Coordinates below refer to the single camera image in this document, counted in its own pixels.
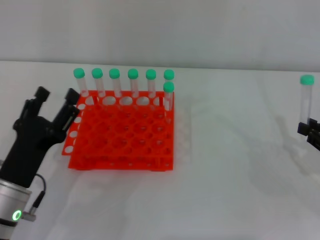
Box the orange plastic test tube rack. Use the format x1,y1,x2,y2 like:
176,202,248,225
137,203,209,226
61,89,175,173

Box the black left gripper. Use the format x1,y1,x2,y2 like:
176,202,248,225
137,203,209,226
0,86,81,189

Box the green capped clear test tube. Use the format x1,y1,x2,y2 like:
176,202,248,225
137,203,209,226
73,67,90,97
163,69,175,92
91,67,106,98
145,69,157,99
127,68,140,99
162,81,175,125
108,68,123,98
299,74,315,124

